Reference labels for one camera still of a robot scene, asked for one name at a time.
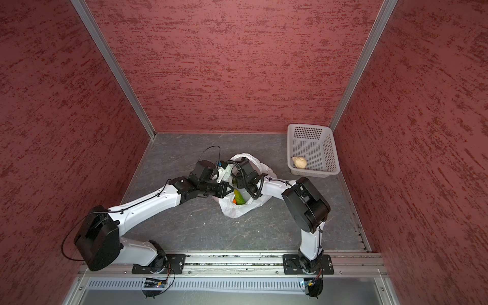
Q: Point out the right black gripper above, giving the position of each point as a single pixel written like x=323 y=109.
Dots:
x=239 y=182

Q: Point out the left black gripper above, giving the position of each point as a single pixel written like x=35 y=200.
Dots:
x=223 y=185

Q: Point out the green fruit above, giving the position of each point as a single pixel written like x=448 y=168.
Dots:
x=238 y=198

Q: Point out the white plastic bag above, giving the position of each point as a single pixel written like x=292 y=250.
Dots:
x=231 y=209

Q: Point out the beige round fruit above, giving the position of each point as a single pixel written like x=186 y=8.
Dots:
x=300 y=162

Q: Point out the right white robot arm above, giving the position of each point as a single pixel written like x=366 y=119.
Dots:
x=307 y=206

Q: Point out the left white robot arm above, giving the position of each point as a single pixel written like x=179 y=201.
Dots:
x=100 y=239

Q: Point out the white perforated plastic basket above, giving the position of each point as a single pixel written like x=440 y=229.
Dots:
x=316 y=145

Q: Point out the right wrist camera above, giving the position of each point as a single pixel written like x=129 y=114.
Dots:
x=246 y=169

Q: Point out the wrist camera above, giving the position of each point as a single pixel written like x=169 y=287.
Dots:
x=246 y=169
x=205 y=171

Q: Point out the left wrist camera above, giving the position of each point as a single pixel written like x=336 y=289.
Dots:
x=205 y=171

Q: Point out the aluminium front rail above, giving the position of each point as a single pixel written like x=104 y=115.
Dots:
x=263 y=263

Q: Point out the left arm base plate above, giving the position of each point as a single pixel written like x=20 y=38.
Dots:
x=170 y=263

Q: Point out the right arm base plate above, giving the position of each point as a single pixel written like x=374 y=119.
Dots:
x=298 y=264

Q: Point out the white slotted cable duct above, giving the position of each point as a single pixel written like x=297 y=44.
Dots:
x=268 y=285

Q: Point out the right aluminium corner post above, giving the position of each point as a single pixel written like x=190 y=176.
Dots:
x=376 y=31

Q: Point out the aluminium corner post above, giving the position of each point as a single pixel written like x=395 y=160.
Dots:
x=101 y=43
x=376 y=31

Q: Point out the left aluminium corner post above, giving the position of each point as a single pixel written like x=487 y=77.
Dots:
x=101 y=43

